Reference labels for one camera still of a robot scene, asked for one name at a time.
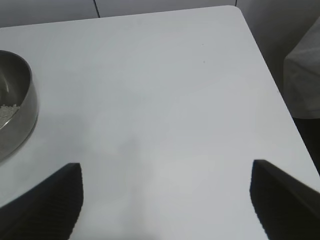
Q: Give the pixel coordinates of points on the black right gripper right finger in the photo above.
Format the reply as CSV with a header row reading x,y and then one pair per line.
x,y
285,207

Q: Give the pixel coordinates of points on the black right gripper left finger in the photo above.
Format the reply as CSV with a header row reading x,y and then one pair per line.
x,y
45,207

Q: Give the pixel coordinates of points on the stainless steel mixing bowl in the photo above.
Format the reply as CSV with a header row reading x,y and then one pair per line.
x,y
27,120

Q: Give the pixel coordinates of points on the white rice grains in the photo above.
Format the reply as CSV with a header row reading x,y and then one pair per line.
x,y
6,112

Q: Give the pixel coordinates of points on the grey fabric object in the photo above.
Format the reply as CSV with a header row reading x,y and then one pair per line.
x,y
302,87

